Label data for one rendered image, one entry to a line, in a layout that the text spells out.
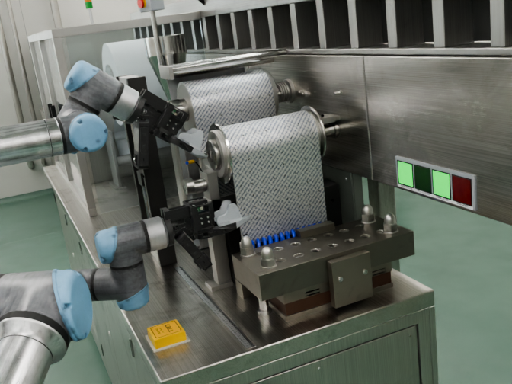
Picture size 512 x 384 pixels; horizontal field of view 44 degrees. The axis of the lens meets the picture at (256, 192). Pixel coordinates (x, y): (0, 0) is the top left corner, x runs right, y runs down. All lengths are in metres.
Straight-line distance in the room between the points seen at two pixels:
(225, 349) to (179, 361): 0.10
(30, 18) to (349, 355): 5.90
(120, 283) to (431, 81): 0.79
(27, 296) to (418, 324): 0.89
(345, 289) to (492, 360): 1.64
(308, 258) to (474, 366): 1.66
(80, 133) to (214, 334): 0.52
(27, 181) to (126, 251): 5.67
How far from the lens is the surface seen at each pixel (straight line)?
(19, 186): 7.06
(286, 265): 1.38
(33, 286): 1.07
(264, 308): 1.46
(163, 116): 1.46
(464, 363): 2.97
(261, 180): 1.51
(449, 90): 1.27
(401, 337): 1.53
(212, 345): 1.38
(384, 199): 1.86
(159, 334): 1.41
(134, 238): 1.41
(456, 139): 1.27
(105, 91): 1.42
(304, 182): 1.56
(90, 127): 1.27
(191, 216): 1.44
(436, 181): 1.34
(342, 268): 1.41
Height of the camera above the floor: 1.56
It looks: 16 degrees down
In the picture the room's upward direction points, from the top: 7 degrees counter-clockwise
